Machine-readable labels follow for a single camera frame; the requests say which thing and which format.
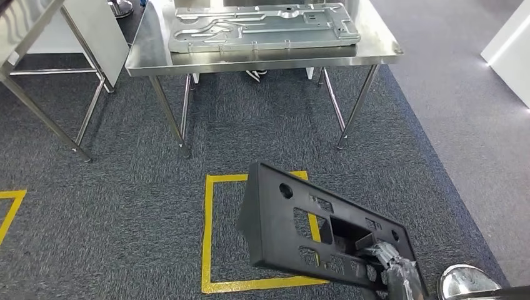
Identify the black plastic plate frame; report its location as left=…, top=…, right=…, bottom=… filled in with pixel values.
left=236, top=161, right=429, bottom=300

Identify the stainless steel workbench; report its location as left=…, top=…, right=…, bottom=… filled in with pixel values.
left=124, top=0, right=404, bottom=159

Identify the white panel cabinet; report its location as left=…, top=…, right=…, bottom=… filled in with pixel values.
left=24, top=0, right=130, bottom=89

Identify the aluminium machined fixture plate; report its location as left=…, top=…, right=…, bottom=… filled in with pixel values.
left=168, top=2, right=361, bottom=54

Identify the stainless steel table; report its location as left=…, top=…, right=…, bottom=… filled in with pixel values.
left=0, top=0, right=114, bottom=163

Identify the black stanchion with round base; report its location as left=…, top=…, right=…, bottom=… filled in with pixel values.
left=108, top=0, right=134, bottom=18

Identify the white wall panel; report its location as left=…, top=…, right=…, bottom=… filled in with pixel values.
left=480, top=0, right=530, bottom=109

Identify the white cable bundle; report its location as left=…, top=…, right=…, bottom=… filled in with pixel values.
left=245, top=69, right=268, bottom=83

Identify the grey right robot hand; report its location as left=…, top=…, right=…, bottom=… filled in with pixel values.
left=362, top=242, right=428, bottom=300

